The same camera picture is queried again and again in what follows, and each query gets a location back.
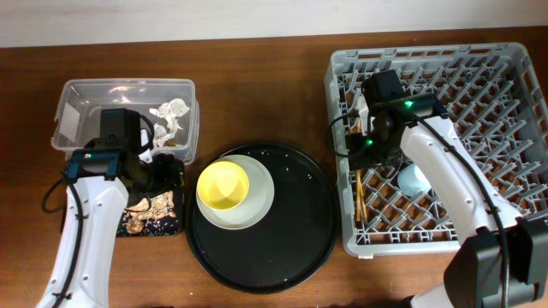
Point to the clear plastic waste bin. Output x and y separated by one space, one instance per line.
81 103

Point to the food scraps and shells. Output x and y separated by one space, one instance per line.
152 216

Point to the blue plastic cup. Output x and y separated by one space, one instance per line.
412 181

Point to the white tissue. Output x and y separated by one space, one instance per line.
161 136
171 112

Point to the black rectangular tray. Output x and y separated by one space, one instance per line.
125 196

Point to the yellow bowl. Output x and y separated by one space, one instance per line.
223 185

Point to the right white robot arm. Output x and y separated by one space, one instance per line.
502 259

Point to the grey plate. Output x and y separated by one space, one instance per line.
254 207

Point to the grey dishwasher rack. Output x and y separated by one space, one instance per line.
492 96

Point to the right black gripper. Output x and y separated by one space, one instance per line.
358 157

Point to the wooden chopstick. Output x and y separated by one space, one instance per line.
364 201
358 214

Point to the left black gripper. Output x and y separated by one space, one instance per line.
170 176

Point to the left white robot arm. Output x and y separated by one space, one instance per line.
81 273

